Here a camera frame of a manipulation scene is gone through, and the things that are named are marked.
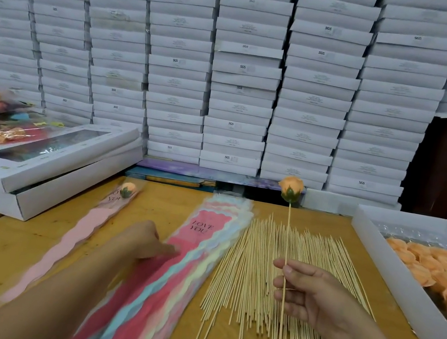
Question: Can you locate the person's right hand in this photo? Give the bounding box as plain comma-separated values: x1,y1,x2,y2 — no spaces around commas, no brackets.
260,256,370,339

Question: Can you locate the wall of stacked white boxes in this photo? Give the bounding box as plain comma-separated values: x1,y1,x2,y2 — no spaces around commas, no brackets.
0,0,447,215

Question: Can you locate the white window gift box lid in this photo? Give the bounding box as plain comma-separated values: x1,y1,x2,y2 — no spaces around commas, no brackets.
0,104,141,215

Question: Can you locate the wrapped rose in pink sleeve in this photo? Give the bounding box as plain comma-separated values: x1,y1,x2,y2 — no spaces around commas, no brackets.
0,159,149,329

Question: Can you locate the group of orange rose heads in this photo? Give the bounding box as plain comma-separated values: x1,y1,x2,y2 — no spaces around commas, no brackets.
369,236,447,339

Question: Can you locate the stack of coloured flower sleeves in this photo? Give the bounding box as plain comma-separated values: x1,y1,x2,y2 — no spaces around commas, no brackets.
64,170,258,339

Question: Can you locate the clear plastic tray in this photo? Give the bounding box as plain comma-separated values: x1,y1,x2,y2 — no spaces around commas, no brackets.
371,220,447,253

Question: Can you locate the small white box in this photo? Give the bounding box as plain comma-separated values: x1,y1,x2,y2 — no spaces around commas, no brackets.
300,187,360,218

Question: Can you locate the person's left hand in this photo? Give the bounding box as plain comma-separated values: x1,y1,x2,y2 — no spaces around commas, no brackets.
118,216,185,267

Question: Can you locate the person's left forearm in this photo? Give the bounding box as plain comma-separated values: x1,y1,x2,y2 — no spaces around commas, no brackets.
0,208,140,339

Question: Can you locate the white gift box base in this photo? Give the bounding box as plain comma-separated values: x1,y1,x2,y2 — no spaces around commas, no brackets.
0,113,147,241

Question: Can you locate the orange rose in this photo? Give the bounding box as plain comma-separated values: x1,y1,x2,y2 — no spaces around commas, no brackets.
251,174,319,339

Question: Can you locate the pile of bamboo sticks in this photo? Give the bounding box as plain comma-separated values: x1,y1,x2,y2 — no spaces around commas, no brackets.
193,203,392,339

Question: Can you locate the open white cardboard box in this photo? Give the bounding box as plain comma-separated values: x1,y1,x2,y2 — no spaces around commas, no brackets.
330,203,447,339

